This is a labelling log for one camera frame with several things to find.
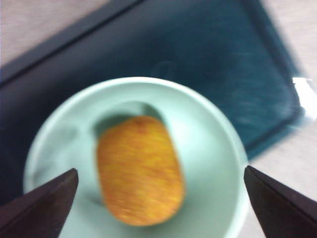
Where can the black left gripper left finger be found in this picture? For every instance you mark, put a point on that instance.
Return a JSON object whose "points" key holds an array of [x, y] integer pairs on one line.
{"points": [[37, 215]]}

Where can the teal ribbed bowl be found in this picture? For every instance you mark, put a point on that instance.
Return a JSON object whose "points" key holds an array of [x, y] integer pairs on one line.
{"points": [[210, 173]]}

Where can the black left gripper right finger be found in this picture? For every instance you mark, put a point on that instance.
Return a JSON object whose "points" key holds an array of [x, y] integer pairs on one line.
{"points": [[284, 213]]}

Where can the orange-brown kiwi fruit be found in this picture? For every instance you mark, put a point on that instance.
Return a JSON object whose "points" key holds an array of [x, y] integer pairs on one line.
{"points": [[141, 173]]}

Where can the dark rectangular tray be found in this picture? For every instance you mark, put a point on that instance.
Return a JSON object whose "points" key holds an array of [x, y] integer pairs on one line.
{"points": [[198, 49]]}

